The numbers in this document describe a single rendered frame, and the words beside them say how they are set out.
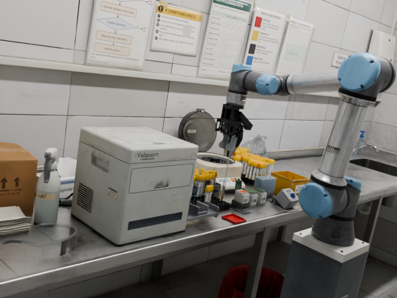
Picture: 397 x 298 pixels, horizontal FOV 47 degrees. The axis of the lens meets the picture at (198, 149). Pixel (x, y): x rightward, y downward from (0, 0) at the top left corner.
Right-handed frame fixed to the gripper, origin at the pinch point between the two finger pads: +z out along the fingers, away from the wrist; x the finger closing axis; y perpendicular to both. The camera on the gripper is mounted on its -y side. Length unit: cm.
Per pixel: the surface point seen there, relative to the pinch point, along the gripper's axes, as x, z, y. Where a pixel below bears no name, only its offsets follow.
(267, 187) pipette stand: 2.6, 15.9, -27.8
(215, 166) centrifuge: -16.3, 10.9, -12.3
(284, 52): -48, -45, -96
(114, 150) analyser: 5, -5, 60
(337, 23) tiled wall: -49, -71, -153
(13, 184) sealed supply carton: -21, 12, 77
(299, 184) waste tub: 8.8, 14.2, -44.6
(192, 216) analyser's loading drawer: 10.8, 18.1, 28.0
